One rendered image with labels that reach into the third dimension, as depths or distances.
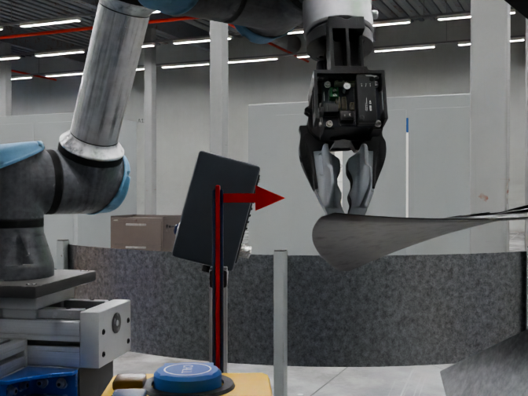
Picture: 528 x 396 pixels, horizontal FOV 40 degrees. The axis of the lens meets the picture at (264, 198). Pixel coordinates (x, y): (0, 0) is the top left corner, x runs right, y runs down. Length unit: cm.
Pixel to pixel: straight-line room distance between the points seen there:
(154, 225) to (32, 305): 635
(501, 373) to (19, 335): 80
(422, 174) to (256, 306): 441
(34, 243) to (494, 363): 81
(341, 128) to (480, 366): 27
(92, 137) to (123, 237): 648
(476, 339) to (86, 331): 189
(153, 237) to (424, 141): 289
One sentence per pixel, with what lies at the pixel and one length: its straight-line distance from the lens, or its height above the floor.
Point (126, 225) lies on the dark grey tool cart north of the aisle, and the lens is 771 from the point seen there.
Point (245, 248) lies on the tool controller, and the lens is 129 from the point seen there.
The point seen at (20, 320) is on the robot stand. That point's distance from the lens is 125.
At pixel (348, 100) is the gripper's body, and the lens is 73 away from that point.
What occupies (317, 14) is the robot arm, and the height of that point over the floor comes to 137.
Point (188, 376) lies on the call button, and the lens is 43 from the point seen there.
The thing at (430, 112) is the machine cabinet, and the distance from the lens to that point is 691.
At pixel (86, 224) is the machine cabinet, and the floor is 68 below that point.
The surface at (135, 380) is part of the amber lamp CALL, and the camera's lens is 44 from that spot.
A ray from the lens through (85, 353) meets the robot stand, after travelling 121.
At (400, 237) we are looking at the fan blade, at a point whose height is 114.
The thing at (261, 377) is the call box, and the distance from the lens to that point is 46.
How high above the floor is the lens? 119
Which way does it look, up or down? 1 degrees down
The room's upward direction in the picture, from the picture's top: straight up
